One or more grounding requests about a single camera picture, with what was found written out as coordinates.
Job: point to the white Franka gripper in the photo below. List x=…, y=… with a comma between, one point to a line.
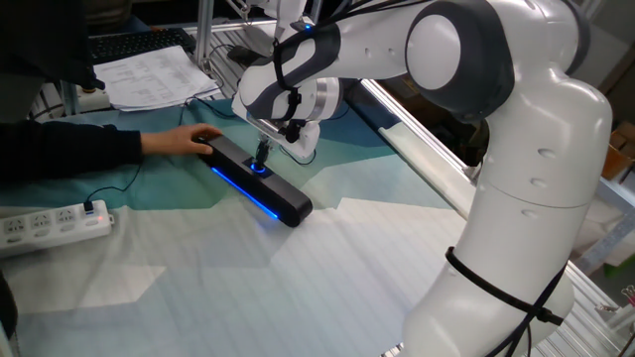
x=310, y=141

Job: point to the blue-lit speaker volume knob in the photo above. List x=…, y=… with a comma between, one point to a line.
x=259, y=171

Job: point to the black soundbar speaker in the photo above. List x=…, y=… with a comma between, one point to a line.
x=283, y=196

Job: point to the forearm in black sleeve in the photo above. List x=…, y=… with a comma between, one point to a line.
x=64, y=149

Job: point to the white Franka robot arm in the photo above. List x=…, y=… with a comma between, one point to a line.
x=536, y=149

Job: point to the person's bare hand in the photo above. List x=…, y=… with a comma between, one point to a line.
x=178, y=141

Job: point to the small black device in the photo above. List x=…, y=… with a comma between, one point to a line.
x=245, y=54

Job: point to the stack of printed papers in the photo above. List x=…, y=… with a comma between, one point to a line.
x=154, y=79

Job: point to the teal and white tablecloth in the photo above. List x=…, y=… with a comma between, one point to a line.
x=248, y=287

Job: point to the black computer keyboard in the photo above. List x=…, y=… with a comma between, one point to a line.
x=139, y=44

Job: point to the white power strip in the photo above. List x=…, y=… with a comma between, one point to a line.
x=49, y=225

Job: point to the person's dark clothed torso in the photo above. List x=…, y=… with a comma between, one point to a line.
x=39, y=35

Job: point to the brown cardboard box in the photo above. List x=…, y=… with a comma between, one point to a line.
x=617, y=154

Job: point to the metal binder clip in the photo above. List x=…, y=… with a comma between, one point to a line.
x=627, y=295

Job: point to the aluminium frame post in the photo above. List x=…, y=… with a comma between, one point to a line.
x=204, y=30

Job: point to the aluminium table edge rail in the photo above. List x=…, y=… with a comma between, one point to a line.
x=421, y=144

